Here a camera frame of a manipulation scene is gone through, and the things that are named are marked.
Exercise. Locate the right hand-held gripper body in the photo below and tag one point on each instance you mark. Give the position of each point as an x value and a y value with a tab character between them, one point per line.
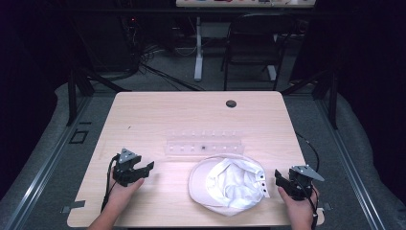
301	183

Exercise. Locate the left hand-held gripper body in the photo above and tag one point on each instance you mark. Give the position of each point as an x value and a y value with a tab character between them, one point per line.
125	171

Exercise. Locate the white baseball cap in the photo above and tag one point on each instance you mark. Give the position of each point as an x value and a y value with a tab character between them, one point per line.
228	185

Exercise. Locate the person's left hand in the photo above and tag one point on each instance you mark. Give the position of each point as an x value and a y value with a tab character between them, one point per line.
123	191

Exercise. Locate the person's right hand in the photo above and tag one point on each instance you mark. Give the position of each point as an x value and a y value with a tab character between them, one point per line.
298	207

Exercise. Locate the black tape square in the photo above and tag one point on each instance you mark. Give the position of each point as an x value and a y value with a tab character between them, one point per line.
78	136

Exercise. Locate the clear acrylic rack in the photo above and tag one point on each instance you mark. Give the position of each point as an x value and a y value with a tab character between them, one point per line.
204	143

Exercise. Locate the grey tape strip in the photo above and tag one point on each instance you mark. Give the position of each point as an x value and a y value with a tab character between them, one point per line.
74	206

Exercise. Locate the black table grommet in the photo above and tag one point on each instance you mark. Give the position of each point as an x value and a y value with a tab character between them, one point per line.
231	103

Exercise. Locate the black metal stand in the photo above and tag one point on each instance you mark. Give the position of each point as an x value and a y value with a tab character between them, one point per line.
73	96
332	96

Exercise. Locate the white desk leg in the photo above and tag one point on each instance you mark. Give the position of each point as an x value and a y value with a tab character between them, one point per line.
198	48

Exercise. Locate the black folding chair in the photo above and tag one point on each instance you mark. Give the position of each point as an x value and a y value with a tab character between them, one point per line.
255	44

